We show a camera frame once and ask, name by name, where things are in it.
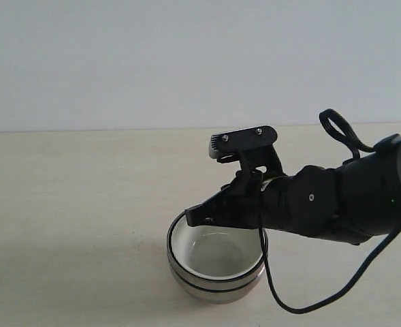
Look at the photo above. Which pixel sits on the white ceramic bowl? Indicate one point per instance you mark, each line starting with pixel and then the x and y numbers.
pixel 217 252

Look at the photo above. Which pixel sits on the smooth stainless steel bowl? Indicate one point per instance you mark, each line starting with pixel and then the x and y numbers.
pixel 220 292

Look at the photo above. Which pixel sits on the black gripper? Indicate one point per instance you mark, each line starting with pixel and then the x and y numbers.
pixel 306 204

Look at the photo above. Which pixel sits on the ribbed stainless steel bowl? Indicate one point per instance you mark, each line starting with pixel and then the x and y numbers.
pixel 217 269

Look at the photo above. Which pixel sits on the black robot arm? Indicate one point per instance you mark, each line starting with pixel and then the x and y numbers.
pixel 348 204

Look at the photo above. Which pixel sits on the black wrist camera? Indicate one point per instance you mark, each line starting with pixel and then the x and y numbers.
pixel 252 147

